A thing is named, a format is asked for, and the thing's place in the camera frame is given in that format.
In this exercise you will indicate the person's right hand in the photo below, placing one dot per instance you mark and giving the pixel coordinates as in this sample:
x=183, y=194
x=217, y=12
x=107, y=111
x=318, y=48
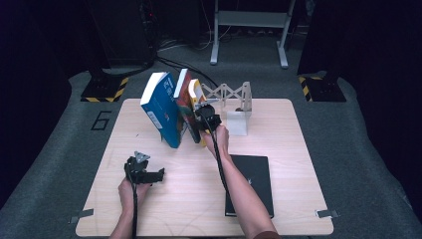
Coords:
x=217, y=142

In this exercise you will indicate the yellow book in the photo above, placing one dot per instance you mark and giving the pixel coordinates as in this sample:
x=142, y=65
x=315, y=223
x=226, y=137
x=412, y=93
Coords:
x=196, y=91

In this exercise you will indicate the white metal stand frame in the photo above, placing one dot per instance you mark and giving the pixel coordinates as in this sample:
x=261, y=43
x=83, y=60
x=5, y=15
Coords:
x=252, y=18

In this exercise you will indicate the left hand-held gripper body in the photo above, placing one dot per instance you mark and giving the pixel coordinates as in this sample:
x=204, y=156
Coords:
x=137, y=171

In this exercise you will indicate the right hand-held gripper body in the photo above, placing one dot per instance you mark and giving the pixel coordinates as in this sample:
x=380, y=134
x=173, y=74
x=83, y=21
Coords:
x=209, y=116

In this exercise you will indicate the black cabinet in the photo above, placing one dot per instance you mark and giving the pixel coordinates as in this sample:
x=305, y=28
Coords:
x=122, y=33

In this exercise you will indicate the person's left hand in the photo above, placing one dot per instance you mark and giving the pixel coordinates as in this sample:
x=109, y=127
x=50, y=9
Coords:
x=131, y=195

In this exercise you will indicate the grey tape piece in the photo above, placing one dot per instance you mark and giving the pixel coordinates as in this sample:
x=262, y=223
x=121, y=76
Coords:
x=326, y=214
x=81, y=215

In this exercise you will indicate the red and blue illustrated book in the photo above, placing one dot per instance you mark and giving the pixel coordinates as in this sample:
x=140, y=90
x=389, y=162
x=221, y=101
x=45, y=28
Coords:
x=184, y=96

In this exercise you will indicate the grey expandable metal book rack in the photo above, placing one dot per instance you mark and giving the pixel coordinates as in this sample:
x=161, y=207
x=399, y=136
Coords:
x=237, y=126

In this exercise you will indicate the small dark object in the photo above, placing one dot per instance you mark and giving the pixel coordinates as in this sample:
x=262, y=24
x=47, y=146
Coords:
x=239, y=110

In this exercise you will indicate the thick blue book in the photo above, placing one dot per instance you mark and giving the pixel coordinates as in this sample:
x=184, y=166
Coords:
x=162, y=109

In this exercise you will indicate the black yellow striped stand base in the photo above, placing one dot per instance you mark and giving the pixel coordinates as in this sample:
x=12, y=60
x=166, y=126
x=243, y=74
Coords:
x=99, y=89
x=323, y=91

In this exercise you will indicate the black hardcover book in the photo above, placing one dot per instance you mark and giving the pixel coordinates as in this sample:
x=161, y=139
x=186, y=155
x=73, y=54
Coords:
x=258, y=179

